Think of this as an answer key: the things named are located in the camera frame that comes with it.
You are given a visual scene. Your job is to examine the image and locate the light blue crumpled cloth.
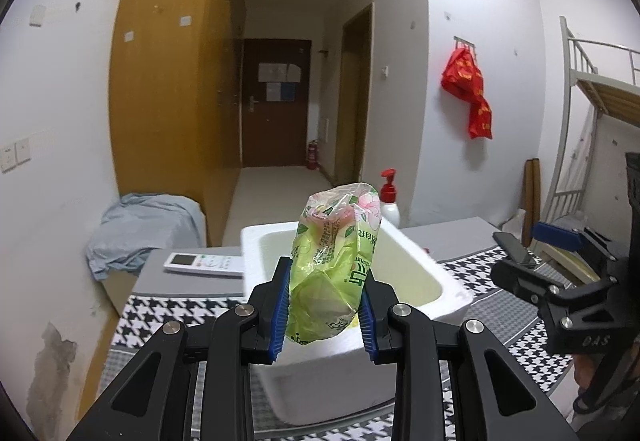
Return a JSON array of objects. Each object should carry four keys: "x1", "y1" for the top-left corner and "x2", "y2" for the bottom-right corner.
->
[{"x1": 86, "y1": 193, "x2": 206, "y2": 282}]

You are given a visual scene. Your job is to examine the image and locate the white wall socket pair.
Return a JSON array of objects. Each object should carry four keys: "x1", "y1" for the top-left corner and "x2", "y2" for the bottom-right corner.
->
[{"x1": 0, "y1": 138, "x2": 32, "y2": 174}]

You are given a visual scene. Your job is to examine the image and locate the white pump lotion bottle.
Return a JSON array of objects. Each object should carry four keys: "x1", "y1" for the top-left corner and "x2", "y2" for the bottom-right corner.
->
[{"x1": 380, "y1": 168, "x2": 401, "y2": 227}]

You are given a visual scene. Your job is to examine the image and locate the dark brown entrance door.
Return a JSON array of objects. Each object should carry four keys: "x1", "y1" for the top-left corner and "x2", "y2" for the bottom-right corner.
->
[{"x1": 241, "y1": 38, "x2": 311, "y2": 168}]

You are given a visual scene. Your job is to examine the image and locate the red hanging bags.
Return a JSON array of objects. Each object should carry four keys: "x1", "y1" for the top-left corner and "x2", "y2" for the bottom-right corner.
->
[{"x1": 440, "y1": 45, "x2": 492, "y2": 140}]

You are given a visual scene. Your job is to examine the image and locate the wall coat hook rack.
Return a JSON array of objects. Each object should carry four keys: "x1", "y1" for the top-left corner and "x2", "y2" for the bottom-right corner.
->
[{"x1": 454, "y1": 36, "x2": 475, "y2": 51}]

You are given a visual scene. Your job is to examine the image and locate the wooden folding boards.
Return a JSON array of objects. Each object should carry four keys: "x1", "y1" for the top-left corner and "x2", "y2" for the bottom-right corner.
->
[{"x1": 521, "y1": 158, "x2": 540, "y2": 247}]

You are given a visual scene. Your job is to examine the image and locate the person's right hand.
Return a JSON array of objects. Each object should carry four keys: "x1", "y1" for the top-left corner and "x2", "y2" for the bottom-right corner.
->
[{"x1": 573, "y1": 354, "x2": 606, "y2": 415}]

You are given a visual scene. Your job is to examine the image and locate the green floral tissue packet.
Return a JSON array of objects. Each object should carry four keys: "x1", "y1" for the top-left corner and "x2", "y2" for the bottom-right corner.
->
[{"x1": 286, "y1": 182, "x2": 382, "y2": 345}]

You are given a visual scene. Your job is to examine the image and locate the white styrofoam box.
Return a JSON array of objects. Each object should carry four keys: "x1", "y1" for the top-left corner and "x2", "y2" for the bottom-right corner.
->
[{"x1": 240, "y1": 219, "x2": 474, "y2": 427}]

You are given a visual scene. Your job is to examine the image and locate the red fire extinguisher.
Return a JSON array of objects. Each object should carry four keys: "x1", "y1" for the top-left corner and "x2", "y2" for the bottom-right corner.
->
[{"x1": 306, "y1": 140, "x2": 318, "y2": 170}]

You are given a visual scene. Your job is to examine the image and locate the white remote control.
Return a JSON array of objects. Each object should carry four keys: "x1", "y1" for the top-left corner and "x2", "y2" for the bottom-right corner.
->
[{"x1": 164, "y1": 253, "x2": 244, "y2": 279}]

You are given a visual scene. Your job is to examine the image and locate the wooden wardrobe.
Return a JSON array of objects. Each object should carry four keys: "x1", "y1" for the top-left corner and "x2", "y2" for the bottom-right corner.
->
[{"x1": 108, "y1": 0, "x2": 244, "y2": 246}]

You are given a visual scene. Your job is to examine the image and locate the metal bunk bed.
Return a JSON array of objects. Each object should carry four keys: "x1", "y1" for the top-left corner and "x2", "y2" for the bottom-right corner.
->
[{"x1": 540, "y1": 16, "x2": 639, "y2": 253}]

